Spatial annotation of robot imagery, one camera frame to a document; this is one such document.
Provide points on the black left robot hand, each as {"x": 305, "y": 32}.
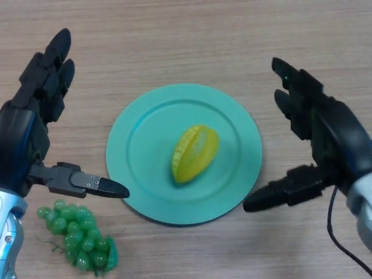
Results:
{"x": 20, "y": 142}

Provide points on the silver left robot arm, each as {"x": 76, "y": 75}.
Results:
{"x": 10, "y": 238}

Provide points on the green grape bunch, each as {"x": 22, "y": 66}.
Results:
{"x": 75, "y": 235}

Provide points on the yellow starfruit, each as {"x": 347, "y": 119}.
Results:
{"x": 194, "y": 154}

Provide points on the green round plate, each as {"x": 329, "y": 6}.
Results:
{"x": 145, "y": 162}

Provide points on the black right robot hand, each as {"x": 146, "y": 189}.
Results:
{"x": 340, "y": 136}

